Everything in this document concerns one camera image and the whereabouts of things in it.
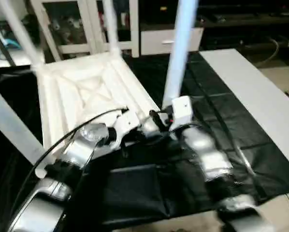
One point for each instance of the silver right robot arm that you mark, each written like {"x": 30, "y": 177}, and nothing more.
{"x": 207, "y": 154}

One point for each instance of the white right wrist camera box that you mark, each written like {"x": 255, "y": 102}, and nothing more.
{"x": 182, "y": 110}

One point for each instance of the white drawer unit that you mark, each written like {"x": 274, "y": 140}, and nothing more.
{"x": 159, "y": 41}

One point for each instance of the black work mat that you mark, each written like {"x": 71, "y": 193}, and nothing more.
{"x": 231, "y": 130}

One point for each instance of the blue frame trolley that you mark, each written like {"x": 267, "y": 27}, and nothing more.
{"x": 4, "y": 38}

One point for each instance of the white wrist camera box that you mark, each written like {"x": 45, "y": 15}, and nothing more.
{"x": 182, "y": 110}
{"x": 127, "y": 123}

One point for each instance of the white drawer cabinet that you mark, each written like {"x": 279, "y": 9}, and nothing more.
{"x": 251, "y": 17}

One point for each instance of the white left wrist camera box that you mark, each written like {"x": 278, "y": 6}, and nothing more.
{"x": 127, "y": 123}

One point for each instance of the white glass door cabinet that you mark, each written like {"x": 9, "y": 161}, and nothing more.
{"x": 81, "y": 26}

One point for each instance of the white plastic table top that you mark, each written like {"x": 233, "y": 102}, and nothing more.
{"x": 86, "y": 92}

